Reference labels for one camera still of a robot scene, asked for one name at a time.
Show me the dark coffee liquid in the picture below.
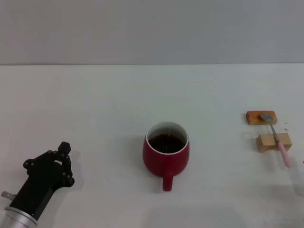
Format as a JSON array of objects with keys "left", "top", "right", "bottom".
[{"left": 148, "top": 133, "right": 187, "bottom": 154}]

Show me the light tan wooden block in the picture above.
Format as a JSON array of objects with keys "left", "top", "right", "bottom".
[{"left": 256, "top": 133, "right": 292, "bottom": 153}]

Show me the orange-brown wooden block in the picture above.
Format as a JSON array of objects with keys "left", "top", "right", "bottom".
[{"left": 246, "top": 110, "right": 278, "bottom": 126}]

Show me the pink handled metal spoon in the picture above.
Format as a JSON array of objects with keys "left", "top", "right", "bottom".
[{"left": 259, "top": 114, "right": 292, "bottom": 168}]

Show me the red ceramic cup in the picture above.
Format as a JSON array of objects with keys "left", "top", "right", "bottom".
[{"left": 142, "top": 121, "right": 190, "bottom": 192}]

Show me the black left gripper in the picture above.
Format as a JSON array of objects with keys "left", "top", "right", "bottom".
[{"left": 9, "top": 142, "right": 76, "bottom": 219}]

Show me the silver connector on left gripper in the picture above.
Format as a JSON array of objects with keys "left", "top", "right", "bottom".
[{"left": 1, "top": 191, "right": 17, "bottom": 200}]

